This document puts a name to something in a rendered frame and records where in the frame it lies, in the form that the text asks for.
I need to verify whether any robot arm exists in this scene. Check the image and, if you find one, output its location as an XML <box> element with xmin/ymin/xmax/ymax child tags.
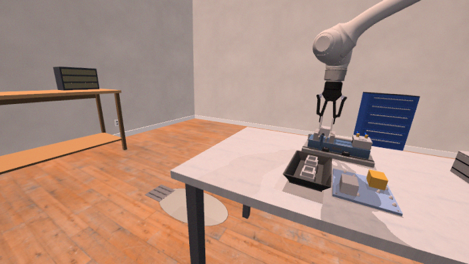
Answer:
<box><xmin>312</xmin><ymin>0</ymin><xmax>421</xmax><ymax>82</ymax></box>

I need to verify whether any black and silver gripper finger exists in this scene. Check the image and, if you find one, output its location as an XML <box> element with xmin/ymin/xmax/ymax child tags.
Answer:
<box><xmin>330</xmin><ymin>95</ymin><xmax>347</xmax><ymax>131</ymax></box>
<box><xmin>316</xmin><ymin>94</ymin><xmax>330</xmax><ymax>129</ymax></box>

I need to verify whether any orange rectangular block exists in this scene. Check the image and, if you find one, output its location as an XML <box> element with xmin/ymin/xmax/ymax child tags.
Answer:
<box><xmin>366</xmin><ymin>169</ymin><xmax>388</xmax><ymax>190</ymax></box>

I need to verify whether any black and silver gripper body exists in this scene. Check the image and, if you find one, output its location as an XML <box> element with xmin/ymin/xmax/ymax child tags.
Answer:
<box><xmin>322</xmin><ymin>81</ymin><xmax>342</xmax><ymax>102</ymax></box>

